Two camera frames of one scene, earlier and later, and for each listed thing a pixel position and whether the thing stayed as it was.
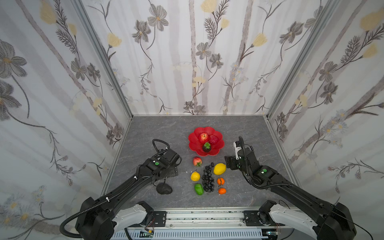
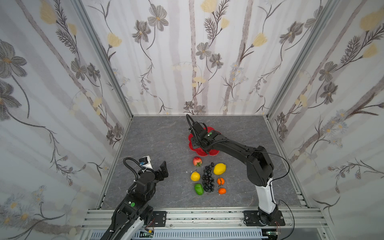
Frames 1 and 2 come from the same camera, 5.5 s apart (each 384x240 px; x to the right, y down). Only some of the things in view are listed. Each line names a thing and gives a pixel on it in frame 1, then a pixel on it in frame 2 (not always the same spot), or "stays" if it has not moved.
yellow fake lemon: (219, 169) stays
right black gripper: (230, 162) to (197, 135)
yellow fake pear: (195, 176) stays
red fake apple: (197, 161) stays
